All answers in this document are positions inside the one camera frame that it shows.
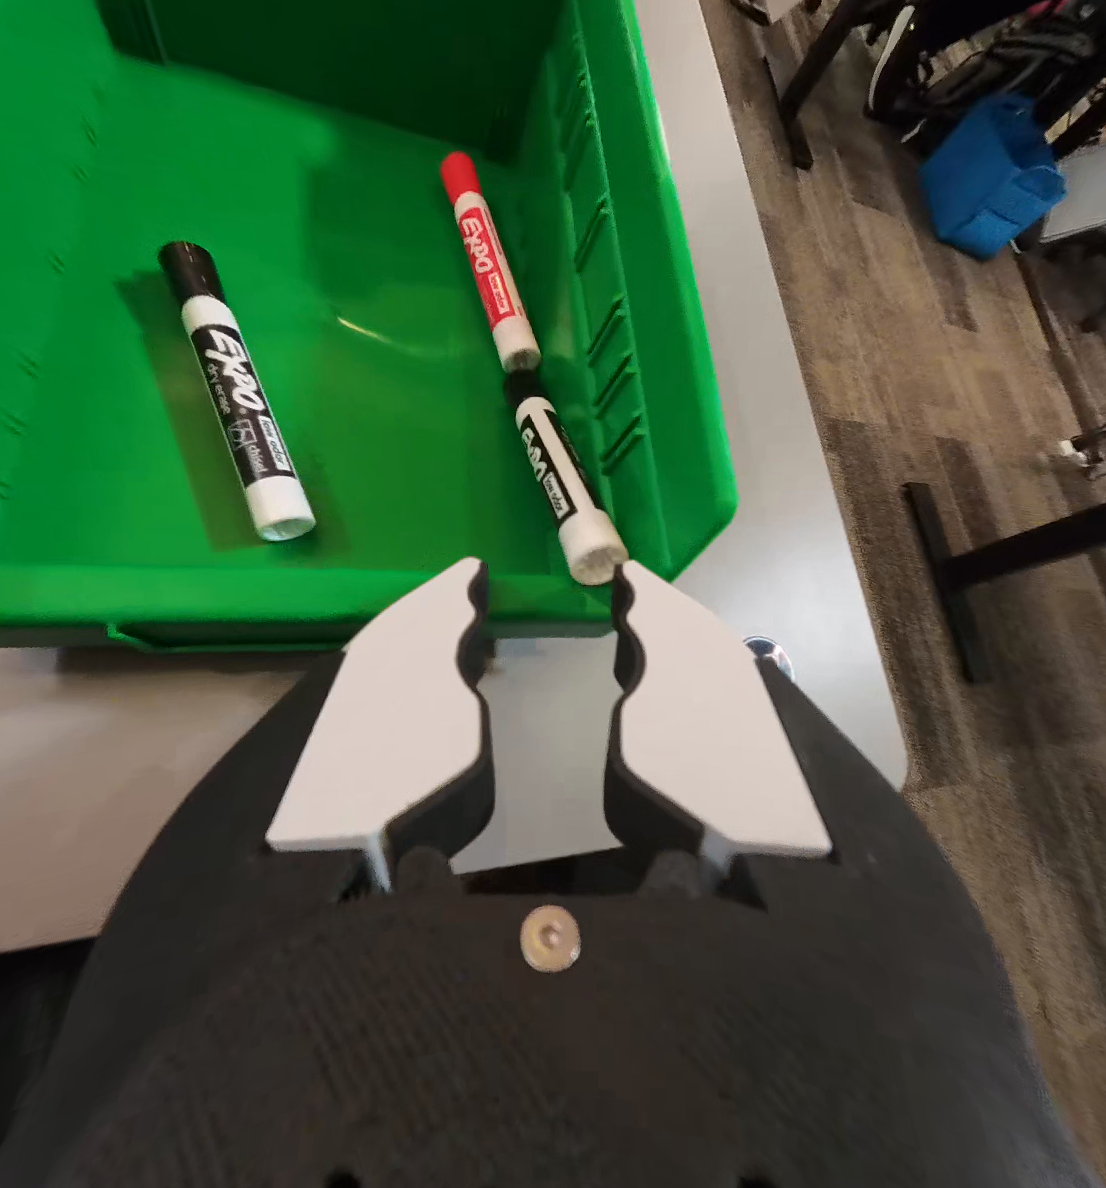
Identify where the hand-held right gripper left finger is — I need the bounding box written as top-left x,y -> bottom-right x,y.
267,556 -> 500,892

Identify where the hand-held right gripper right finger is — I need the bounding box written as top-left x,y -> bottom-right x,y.
604,558 -> 833,881

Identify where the black dry erase marker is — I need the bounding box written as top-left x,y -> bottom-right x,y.
504,372 -> 630,587
157,240 -> 318,546

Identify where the green plastic bin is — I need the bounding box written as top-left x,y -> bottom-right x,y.
0,0 -> 737,651

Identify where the black desk leg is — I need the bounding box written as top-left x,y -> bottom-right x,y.
765,0 -> 889,169
905,483 -> 1106,684

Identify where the grey desk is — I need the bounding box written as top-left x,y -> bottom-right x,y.
0,0 -> 911,962

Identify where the red dry erase marker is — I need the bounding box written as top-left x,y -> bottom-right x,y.
439,152 -> 543,374

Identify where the blue plastic bin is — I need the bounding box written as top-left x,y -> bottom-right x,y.
918,94 -> 1069,261

